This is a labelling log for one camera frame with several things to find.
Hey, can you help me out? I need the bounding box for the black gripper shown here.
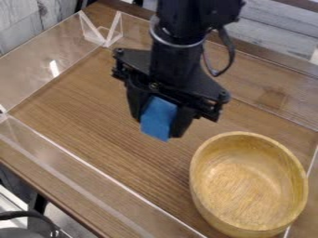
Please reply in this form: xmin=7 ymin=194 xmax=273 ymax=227
xmin=114 ymin=47 xmax=231 ymax=138

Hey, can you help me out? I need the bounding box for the blue rectangular block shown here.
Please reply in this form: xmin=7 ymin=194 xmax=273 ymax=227
xmin=140 ymin=97 xmax=178 ymax=141

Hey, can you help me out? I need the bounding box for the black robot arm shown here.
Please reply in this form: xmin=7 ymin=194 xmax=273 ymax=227
xmin=114 ymin=0 xmax=245 ymax=141

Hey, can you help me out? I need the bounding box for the brown wooden bowl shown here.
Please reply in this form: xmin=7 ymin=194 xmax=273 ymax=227
xmin=189 ymin=131 xmax=309 ymax=238

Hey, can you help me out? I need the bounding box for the black table leg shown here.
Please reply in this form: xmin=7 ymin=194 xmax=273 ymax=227
xmin=34 ymin=193 xmax=48 ymax=214

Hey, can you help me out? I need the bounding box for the clear acrylic corner bracket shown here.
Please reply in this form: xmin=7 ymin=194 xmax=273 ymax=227
xmin=79 ymin=11 xmax=123 ymax=48

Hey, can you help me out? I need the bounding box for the black cable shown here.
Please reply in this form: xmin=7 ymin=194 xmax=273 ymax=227
xmin=0 ymin=210 xmax=62 ymax=238

